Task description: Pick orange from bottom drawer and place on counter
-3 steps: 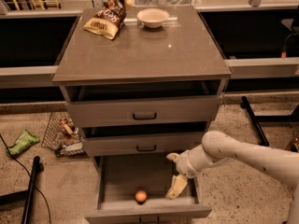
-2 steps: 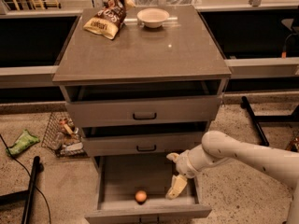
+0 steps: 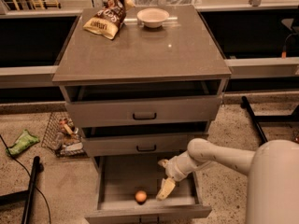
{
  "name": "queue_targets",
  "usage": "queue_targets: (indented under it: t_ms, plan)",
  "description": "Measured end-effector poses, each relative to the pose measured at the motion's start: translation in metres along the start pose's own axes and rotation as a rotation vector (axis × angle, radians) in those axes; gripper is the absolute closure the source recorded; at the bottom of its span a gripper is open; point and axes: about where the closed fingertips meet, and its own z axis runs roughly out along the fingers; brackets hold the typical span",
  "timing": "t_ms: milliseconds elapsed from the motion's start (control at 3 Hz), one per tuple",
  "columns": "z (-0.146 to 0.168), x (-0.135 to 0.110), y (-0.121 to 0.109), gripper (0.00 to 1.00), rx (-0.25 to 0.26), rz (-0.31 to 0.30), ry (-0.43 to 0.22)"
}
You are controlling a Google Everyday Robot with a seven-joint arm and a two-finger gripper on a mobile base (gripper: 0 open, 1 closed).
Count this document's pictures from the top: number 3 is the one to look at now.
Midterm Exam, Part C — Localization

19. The orange fruit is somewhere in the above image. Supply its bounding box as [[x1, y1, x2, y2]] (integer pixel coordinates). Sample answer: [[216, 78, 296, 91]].
[[135, 190, 148, 203]]

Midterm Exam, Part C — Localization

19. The wire basket with items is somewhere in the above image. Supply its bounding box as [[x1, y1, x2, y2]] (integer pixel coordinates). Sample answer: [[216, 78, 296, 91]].
[[41, 112, 86, 158]]

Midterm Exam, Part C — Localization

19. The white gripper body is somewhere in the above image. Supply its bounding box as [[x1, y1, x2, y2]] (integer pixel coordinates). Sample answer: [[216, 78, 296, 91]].
[[164, 154, 195, 182]]

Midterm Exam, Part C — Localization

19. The grey top drawer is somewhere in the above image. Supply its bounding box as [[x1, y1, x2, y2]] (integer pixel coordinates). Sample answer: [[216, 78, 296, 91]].
[[65, 96, 221, 128]]

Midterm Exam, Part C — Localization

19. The grey drawer cabinet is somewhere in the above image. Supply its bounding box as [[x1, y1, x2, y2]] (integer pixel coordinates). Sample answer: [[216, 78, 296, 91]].
[[51, 5, 232, 224]]

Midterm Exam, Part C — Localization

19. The brown chip bag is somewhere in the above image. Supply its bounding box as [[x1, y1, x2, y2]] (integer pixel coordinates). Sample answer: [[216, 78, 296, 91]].
[[83, 0, 135, 40]]

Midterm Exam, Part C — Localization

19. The grey drawer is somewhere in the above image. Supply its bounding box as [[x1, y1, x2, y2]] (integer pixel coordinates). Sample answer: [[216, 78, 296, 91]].
[[65, 96, 221, 128], [83, 133, 208, 157], [86, 152, 211, 224]]

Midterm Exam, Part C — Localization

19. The black cable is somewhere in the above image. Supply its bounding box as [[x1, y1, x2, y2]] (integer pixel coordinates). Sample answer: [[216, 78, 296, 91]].
[[0, 133, 52, 224]]

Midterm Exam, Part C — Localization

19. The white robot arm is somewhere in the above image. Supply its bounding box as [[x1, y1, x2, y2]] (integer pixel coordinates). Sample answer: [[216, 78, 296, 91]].
[[156, 138, 299, 224]]

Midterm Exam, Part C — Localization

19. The black stand leg right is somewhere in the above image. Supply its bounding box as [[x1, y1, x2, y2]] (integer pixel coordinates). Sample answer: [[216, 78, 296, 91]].
[[240, 96, 299, 145]]

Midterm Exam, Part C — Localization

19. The green snack bag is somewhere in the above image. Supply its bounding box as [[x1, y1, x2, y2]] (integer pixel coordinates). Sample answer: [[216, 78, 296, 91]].
[[6, 130, 40, 157]]

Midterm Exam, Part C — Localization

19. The grey middle drawer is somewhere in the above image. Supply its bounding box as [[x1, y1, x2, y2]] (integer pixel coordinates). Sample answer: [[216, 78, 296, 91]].
[[83, 133, 208, 157]]

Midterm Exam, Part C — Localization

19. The grey bottom drawer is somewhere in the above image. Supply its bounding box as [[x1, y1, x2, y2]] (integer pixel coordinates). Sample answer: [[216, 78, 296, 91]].
[[86, 152, 211, 224]]

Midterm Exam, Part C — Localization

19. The black stand leg left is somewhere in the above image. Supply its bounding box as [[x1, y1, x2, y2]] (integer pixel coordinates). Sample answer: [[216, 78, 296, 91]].
[[0, 156, 42, 224]]

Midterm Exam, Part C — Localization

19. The black stand leg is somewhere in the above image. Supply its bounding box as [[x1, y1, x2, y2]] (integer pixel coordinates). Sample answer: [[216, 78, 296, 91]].
[[0, 156, 42, 224], [240, 96, 299, 145]]

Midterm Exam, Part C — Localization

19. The white bowl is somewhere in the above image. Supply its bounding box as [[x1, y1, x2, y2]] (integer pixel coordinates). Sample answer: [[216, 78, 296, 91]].
[[137, 8, 169, 28]]

